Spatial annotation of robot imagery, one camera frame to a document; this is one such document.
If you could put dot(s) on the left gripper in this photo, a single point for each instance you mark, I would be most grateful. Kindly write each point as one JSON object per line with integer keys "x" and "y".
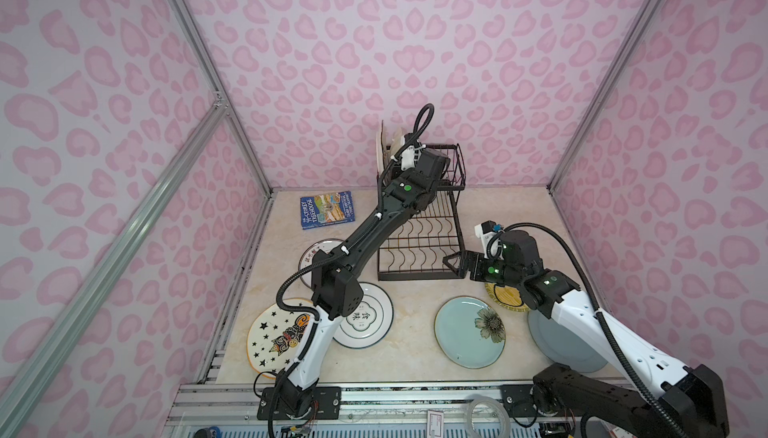
{"x": 394, "y": 173}

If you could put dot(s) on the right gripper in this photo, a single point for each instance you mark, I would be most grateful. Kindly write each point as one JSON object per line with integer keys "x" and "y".
{"x": 466, "y": 258}

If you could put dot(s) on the cream floral plate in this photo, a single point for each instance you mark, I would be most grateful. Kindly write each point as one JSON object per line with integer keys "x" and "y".
{"x": 381, "y": 148}

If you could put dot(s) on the orange woven bamboo plate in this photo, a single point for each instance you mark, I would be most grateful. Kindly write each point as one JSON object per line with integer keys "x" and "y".
{"x": 395, "y": 140}

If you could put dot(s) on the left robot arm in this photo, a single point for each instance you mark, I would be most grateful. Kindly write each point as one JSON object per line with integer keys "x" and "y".
{"x": 335, "y": 287}

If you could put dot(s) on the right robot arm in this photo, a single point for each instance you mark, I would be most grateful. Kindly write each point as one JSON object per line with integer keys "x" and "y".
{"x": 667, "y": 398}

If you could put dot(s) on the yellow green woven plate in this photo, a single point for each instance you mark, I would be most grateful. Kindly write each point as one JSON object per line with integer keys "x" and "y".
{"x": 507, "y": 297}

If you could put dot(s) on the mint green flower plate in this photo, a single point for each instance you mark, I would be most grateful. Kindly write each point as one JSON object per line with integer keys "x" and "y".
{"x": 470, "y": 332}

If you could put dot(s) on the blue treehouse book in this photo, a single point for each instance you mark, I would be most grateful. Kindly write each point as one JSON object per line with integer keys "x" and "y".
{"x": 326, "y": 209}

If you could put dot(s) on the white plate orange sunburst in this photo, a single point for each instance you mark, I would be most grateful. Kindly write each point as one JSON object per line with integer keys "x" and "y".
{"x": 326, "y": 246}

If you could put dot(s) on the white plate green rim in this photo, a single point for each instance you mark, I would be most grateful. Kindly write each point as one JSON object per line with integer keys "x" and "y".
{"x": 370, "y": 322}

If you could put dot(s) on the star pattern cartoon plate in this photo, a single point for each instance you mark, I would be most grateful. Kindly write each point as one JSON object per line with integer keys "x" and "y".
{"x": 274, "y": 337}

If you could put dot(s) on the black wire dish rack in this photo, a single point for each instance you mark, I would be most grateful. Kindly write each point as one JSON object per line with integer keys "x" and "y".
{"x": 415, "y": 251}

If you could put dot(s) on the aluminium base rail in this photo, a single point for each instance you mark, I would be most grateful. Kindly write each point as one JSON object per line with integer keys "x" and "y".
{"x": 385, "y": 409}

